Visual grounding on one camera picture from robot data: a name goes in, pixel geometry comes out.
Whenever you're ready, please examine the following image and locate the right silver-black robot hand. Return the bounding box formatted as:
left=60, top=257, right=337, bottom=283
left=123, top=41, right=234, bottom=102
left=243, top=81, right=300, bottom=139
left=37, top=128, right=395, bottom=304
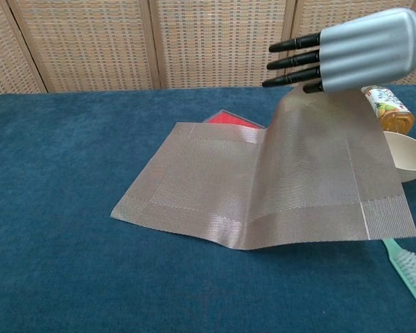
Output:
left=262, top=7, right=416, bottom=94

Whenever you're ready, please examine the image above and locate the cream ceramic bowl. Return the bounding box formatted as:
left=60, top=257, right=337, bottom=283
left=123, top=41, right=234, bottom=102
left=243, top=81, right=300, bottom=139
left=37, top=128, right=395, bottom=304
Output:
left=381, top=130, right=416, bottom=184

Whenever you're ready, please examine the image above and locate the woven grey-brown placemat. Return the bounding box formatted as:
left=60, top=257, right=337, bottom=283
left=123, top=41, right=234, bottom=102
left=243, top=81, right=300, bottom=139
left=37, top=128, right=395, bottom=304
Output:
left=110, top=82, right=416, bottom=250

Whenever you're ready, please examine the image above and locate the tea drink bottle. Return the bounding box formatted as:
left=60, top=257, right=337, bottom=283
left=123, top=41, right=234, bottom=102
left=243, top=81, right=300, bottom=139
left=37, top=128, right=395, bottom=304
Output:
left=360, top=85, right=416, bottom=135

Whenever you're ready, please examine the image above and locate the red ink pad box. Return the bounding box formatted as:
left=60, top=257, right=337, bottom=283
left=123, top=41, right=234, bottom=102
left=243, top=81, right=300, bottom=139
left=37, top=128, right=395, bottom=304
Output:
left=203, top=108, right=266, bottom=130

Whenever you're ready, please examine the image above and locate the mint green brush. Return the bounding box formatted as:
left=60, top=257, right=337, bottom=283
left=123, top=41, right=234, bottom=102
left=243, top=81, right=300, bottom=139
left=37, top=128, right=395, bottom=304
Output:
left=382, top=237, right=416, bottom=307

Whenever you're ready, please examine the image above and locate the teal table cloth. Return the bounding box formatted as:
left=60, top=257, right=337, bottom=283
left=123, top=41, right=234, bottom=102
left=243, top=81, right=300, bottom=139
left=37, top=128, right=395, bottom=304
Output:
left=0, top=84, right=416, bottom=333

